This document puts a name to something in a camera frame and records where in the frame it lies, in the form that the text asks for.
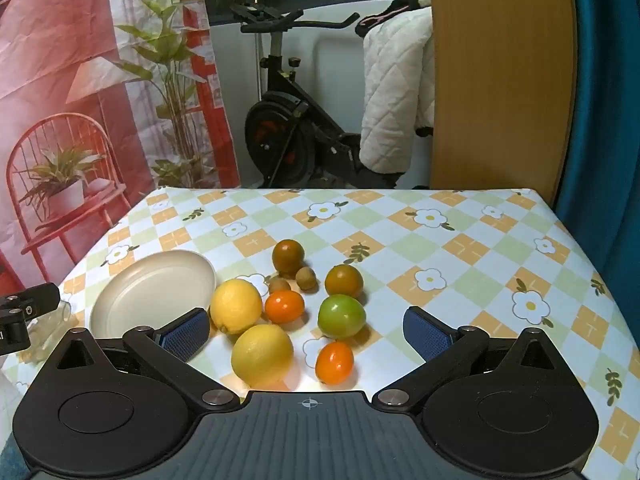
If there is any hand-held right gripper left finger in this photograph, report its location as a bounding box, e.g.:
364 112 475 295
45 308 239 413

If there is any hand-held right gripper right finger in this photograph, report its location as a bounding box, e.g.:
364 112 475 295
372 305 571 413

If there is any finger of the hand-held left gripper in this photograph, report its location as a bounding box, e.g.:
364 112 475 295
0 311 32 357
0 282 61 322

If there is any yellow lemon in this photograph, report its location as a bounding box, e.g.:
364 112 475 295
231 324 295 388
209 278 263 336

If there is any cream plate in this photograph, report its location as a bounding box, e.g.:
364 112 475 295
89 250 217 339

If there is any green round fruit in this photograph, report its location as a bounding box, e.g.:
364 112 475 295
318 294 367 339

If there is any oval bright orange fruit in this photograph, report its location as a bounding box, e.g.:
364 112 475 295
315 340 355 386

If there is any dark orange round fruit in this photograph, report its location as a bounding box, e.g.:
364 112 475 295
271 239 306 276
325 263 364 298

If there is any round bright orange fruit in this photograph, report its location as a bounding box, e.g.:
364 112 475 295
264 290 305 325

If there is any floral checkered tablecloth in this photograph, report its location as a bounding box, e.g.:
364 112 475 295
0 187 640 480

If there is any red printed backdrop cloth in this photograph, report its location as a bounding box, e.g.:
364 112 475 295
0 0 241 301

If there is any black exercise bike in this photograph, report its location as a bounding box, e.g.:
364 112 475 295
230 2 433 190

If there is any white quilted jacket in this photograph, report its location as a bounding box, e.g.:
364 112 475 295
357 0 436 176

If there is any wooden board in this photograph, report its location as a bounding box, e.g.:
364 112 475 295
427 0 578 206

